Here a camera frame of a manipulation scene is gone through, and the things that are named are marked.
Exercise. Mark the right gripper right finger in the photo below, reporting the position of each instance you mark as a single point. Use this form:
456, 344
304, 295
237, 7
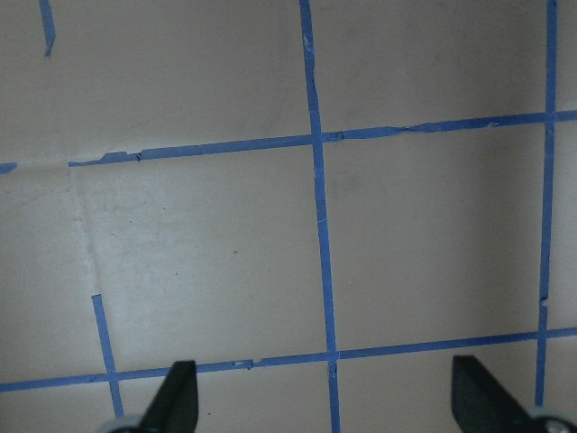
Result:
480, 404

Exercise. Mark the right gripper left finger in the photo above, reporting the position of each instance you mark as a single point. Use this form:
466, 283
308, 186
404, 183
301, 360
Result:
175, 406

